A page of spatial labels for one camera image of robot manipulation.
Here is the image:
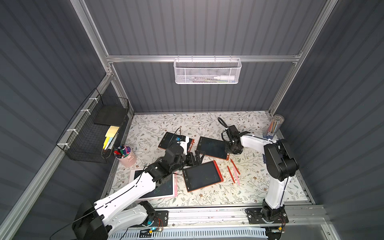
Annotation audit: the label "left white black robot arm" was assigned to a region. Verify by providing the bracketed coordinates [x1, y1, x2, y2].
[72, 143, 205, 240]

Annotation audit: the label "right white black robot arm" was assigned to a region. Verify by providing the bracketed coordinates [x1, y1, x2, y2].
[222, 125, 299, 224]

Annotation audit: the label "pink white writing tablet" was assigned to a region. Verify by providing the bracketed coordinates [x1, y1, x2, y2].
[130, 168, 178, 201]

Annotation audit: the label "clear cup coloured pencils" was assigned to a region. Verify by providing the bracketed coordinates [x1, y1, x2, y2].
[263, 115, 285, 140]

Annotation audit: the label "pink cup with markers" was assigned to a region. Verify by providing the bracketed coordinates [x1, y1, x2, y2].
[113, 145, 137, 168]

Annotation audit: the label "white marker in basket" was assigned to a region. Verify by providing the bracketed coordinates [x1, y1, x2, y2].
[213, 76, 236, 82]

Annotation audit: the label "yellow sticky notes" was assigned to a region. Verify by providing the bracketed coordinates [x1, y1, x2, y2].
[103, 126, 120, 150]

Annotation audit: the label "black tray in basket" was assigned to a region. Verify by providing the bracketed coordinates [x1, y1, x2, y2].
[94, 105, 127, 127]

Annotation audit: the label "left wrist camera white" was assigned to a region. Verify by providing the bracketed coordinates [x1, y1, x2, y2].
[178, 135, 190, 155]

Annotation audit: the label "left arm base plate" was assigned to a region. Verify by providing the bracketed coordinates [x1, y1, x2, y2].
[142, 211, 169, 227]

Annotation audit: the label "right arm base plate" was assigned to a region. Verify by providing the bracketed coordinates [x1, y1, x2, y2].
[245, 207, 289, 226]

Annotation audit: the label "white wire mesh basket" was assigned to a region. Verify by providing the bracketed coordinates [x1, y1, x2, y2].
[173, 58, 242, 85]

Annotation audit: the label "black wire wall basket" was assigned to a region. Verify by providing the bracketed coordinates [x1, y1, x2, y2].
[57, 89, 130, 164]

